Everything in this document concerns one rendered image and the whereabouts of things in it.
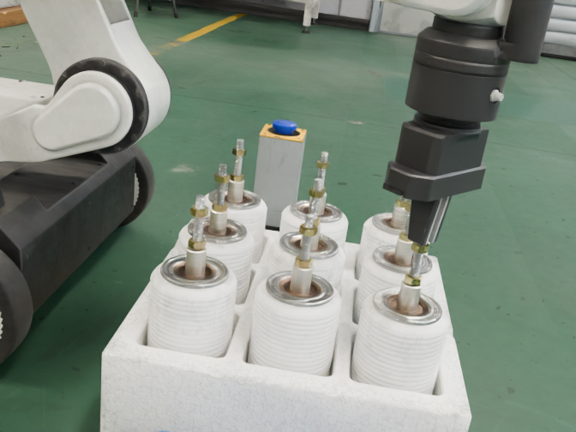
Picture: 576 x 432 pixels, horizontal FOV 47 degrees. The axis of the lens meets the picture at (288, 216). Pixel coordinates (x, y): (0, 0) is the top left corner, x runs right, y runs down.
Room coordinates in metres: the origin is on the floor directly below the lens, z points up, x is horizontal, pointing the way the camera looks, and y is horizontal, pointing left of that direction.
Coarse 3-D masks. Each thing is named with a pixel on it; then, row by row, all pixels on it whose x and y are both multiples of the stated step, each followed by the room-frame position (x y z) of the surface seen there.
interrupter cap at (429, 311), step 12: (384, 288) 0.67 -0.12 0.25; (396, 288) 0.68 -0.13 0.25; (384, 300) 0.65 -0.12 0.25; (396, 300) 0.66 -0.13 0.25; (420, 300) 0.66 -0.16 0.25; (432, 300) 0.66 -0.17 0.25; (384, 312) 0.62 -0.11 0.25; (396, 312) 0.62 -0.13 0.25; (408, 312) 0.63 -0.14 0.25; (420, 312) 0.64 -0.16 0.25; (432, 312) 0.63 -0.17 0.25; (408, 324) 0.61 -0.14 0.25; (420, 324) 0.61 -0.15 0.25
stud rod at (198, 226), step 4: (196, 196) 0.66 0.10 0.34; (200, 196) 0.66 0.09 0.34; (204, 196) 0.66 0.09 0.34; (196, 200) 0.66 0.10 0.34; (200, 200) 0.66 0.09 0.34; (204, 200) 0.66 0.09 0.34; (196, 204) 0.66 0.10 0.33; (200, 204) 0.66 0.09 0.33; (204, 204) 0.66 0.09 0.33; (200, 208) 0.66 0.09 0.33; (196, 220) 0.66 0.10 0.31; (200, 220) 0.66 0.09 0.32; (196, 224) 0.66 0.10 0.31; (200, 224) 0.66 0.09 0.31; (196, 228) 0.66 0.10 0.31; (200, 228) 0.66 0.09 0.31; (196, 232) 0.66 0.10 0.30; (200, 232) 0.66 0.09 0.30; (196, 236) 0.66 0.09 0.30; (200, 236) 0.66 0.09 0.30; (196, 240) 0.66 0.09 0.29; (200, 240) 0.66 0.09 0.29
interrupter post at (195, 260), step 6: (186, 252) 0.66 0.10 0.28; (192, 252) 0.65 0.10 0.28; (198, 252) 0.65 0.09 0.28; (204, 252) 0.65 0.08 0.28; (186, 258) 0.66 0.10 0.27; (192, 258) 0.65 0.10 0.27; (198, 258) 0.65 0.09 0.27; (204, 258) 0.66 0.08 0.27; (186, 264) 0.65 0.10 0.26; (192, 264) 0.65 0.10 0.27; (198, 264) 0.65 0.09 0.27; (204, 264) 0.66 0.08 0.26; (186, 270) 0.65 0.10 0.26; (192, 270) 0.65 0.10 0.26; (198, 270) 0.65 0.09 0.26; (204, 270) 0.66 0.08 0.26; (192, 276) 0.65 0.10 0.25; (198, 276) 0.65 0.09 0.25
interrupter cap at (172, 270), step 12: (168, 264) 0.67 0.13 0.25; (180, 264) 0.67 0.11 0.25; (216, 264) 0.68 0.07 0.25; (168, 276) 0.64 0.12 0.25; (180, 276) 0.64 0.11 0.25; (204, 276) 0.65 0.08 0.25; (216, 276) 0.65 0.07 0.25; (228, 276) 0.66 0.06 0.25; (192, 288) 0.62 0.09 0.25; (204, 288) 0.63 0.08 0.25
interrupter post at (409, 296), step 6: (402, 282) 0.64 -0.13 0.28; (402, 288) 0.64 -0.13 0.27; (408, 288) 0.64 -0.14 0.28; (414, 288) 0.63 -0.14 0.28; (420, 288) 0.64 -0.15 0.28; (402, 294) 0.64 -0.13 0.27; (408, 294) 0.63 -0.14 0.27; (414, 294) 0.63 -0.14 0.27; (402, 300) 0.64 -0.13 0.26; (408, 300) 0.63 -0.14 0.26; (414, 300) 0.64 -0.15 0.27; (402, 306) 0.64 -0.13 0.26; (408, 306) 0.63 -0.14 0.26; (414, 306) 0.64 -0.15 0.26
